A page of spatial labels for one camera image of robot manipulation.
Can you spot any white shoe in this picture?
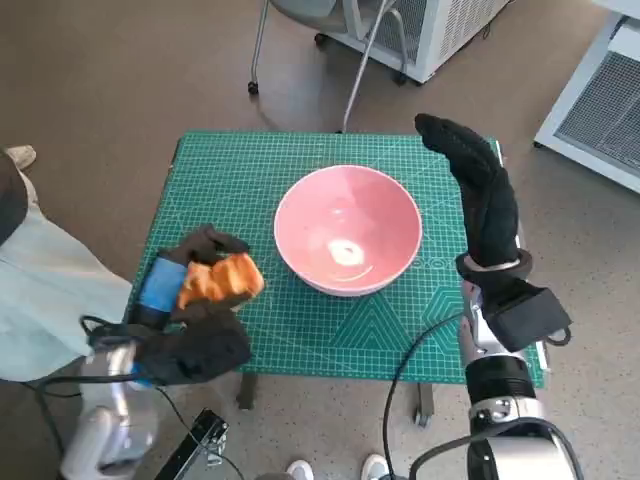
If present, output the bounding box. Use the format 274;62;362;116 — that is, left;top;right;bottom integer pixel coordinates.
287;458;316;480
361;452;388;480

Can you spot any person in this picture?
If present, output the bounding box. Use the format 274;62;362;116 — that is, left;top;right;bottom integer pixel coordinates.
0;144;134;384

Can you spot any black metal stand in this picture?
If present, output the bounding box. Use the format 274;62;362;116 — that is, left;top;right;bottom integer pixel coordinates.
149;407;231;480

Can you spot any small metal-legged table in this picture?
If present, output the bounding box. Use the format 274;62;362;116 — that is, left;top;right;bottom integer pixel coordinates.
237;344;551;427

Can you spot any thick black cable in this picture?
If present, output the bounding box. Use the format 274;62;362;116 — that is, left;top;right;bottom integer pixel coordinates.
409;432;476;480

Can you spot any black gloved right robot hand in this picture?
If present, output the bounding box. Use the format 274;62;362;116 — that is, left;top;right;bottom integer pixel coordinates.
414;113;521;270

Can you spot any pink bowl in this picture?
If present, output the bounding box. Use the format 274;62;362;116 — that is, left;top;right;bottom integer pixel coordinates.
273;164;424;298

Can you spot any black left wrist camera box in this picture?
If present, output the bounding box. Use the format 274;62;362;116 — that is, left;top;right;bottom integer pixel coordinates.
134;312;253;386

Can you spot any thin black cable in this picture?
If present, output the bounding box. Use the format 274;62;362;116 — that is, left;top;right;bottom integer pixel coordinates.
27;314;141;451
382;312;466;480

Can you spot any white ventilated cabinet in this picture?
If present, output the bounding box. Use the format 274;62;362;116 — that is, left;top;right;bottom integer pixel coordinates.
314;0;511;85
532;12;640;194

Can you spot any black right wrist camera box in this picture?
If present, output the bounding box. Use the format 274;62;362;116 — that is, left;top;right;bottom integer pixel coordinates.
482;279;573;354

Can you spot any orange toy bread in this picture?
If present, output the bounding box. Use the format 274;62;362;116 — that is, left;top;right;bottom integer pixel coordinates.
175;252;266;311

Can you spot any grey chair with metal legs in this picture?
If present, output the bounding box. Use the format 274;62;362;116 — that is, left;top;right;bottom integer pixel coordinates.
247;0;407;134

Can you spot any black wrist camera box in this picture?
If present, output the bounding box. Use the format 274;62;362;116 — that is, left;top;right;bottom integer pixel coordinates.
482;279;573;354
134;312;253;386

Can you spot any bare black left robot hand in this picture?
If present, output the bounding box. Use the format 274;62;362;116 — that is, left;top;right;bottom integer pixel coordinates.
128;223;251;331

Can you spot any green cutting mat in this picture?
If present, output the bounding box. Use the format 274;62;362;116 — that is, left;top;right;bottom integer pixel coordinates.
122;130;549;389

